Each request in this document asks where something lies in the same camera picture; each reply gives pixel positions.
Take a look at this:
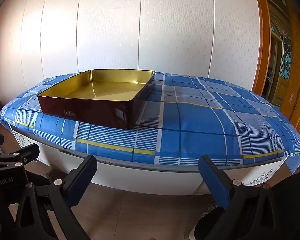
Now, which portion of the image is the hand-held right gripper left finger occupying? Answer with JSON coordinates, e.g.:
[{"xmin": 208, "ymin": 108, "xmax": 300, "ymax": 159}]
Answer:
[{"xmin": 15, "ymin": 154, "xmax": 98, "ymax": 240}]

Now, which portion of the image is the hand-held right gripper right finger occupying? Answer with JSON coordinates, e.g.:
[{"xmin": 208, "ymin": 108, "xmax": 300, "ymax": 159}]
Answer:
[{"xmin": 198, "ymin": 155, "xmax": 285, "ymax": 240}]

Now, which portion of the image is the dark red tin box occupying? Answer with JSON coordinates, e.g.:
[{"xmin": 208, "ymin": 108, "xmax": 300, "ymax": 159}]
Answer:
[{"xmin": 37, "ymin": 69, "xmax": 156, "ymax": 130}]

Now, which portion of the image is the white shoe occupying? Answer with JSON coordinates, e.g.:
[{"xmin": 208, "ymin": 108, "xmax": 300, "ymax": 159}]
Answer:
[{"xmin": 188, "ymin": 201, "xmax": 230, "ymax": 240}]

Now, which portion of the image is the white cabinet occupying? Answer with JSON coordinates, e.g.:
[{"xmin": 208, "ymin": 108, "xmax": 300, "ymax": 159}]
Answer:
[{"xmin": 11, "ymin": 126, "xmax": 284, "ymax": 197}]

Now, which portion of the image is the blue plaid cloth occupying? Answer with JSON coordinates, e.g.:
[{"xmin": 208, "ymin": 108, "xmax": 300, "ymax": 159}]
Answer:
[{"xmin": 0, "ymin": 72, "xmax": 300, "ymax": 173}]

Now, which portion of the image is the wooden door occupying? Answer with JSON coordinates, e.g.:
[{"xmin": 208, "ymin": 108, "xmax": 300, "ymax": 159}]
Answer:
[{"xmin": 252, "ymin": 0, "xmax": 300, "ymax": 140}]

